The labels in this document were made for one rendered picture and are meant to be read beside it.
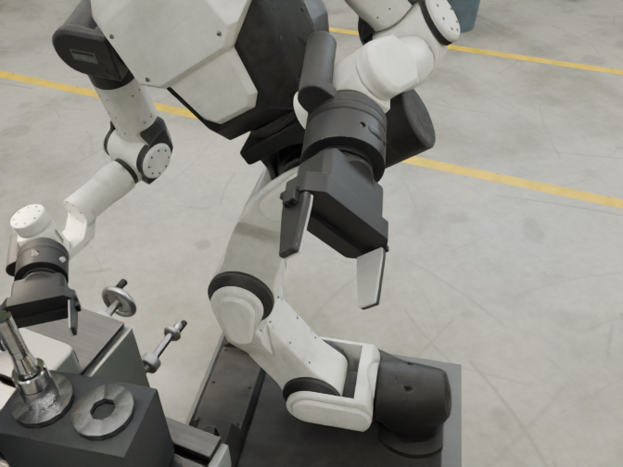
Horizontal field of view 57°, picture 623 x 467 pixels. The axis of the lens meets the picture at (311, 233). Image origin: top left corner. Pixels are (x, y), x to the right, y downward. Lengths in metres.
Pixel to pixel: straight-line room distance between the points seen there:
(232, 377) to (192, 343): 0.89
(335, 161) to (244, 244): 0.61
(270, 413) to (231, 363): 0.18
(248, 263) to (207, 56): 0.46
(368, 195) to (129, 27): 0.49
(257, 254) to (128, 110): 0.37
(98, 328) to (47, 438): 0.69
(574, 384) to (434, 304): 0.63
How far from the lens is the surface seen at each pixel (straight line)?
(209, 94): 0.92
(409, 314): 2.57
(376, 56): 0.65
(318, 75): 0.62
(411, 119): 0.92
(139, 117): 1.19
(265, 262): 1.15
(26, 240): 1.19
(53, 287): 1.08
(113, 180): 1.24
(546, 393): 2.46
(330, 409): 1.40
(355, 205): 0.54
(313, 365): 1.39
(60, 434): 0.97
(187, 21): 0.86
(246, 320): 1.21
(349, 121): 0.59
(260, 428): 1.54
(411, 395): 1.40
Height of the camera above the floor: 1.88
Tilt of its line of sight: 40 degrees down
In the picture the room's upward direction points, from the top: straight up
